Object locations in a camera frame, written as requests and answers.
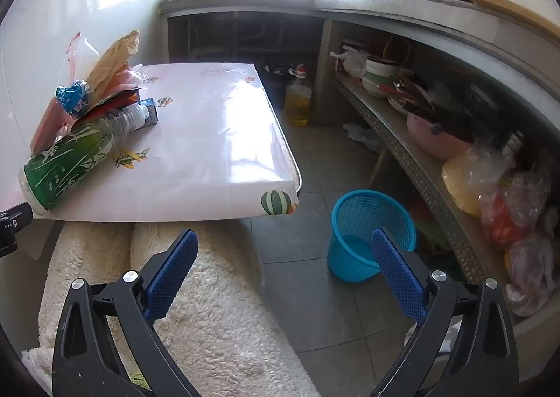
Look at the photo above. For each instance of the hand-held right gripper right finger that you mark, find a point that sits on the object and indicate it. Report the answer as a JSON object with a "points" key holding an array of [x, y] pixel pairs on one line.
{"points": [[398, 274]]}

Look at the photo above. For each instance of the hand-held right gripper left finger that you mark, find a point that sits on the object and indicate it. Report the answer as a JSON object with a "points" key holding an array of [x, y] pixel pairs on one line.
{"points": [[173, 274]]}

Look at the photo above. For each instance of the blue plastic basket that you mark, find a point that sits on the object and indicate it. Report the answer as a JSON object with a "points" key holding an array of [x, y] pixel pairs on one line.
{"points": [[350, 257]]}

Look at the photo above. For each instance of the green label plastic bottle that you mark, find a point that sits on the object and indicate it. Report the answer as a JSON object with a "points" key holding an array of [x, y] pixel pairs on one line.
{"points": [[65, 161]]}

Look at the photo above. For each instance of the blue wrapper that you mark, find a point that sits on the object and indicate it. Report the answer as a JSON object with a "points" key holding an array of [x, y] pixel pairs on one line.
{"points": [[72, 97]]}

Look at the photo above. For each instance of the white fluffy cloth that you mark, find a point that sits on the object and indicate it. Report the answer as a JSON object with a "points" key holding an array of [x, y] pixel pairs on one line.
{"points": [[227, 327]]}

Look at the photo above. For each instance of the perforated metal shelf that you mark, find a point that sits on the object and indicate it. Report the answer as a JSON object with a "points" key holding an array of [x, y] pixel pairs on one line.
{"points": [[420, 169]]}

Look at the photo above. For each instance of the yellow plastic bag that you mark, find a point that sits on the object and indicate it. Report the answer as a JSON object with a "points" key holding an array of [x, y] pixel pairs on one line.
{"points": [[459, 182]]}

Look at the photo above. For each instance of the clear bag with red contents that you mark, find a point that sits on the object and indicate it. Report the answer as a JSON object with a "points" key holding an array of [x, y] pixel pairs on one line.
{"points": [[503, 222]]}

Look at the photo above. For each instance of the pinkish plastic bag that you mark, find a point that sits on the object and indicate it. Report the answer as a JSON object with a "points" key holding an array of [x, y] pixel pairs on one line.
{"points": [[529, 266]]}

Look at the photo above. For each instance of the pink basin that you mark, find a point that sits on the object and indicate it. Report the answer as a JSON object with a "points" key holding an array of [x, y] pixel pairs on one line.
{"points": [[433, 141]]}

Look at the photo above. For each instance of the white rag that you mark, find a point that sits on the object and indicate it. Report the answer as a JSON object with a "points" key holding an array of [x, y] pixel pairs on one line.
{"points": [[361, 134]]}

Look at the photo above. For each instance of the small dark blue carton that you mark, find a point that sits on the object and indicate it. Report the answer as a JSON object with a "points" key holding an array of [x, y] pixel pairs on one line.
{"points": [[148, 113]]}

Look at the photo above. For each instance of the orange red plastic wrapper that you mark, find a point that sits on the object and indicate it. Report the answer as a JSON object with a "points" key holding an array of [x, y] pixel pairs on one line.
{"points": [[124, 95]]}

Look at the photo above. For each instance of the pile of kitchen utensils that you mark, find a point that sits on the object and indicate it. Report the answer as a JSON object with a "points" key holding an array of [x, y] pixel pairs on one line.
{"points": [[411, 93]]}

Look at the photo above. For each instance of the yellow oil bottle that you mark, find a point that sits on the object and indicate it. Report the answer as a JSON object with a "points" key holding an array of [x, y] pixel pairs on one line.
{"points": [[298, 104]]}

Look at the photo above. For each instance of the tan paper bag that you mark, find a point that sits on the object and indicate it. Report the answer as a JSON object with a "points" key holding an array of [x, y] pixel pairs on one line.
{"points": [[109, 60]]}

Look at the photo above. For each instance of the stack of bowls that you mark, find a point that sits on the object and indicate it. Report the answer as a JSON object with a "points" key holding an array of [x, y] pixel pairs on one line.
{"points": [[378, 69]]}

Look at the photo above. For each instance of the white plastic bag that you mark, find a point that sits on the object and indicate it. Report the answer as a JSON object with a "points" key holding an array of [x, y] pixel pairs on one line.
{"points": [[352, 60]]}

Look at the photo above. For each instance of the wooden board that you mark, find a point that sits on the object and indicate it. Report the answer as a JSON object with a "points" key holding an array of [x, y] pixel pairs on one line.
{"points": [[507, 8]]}

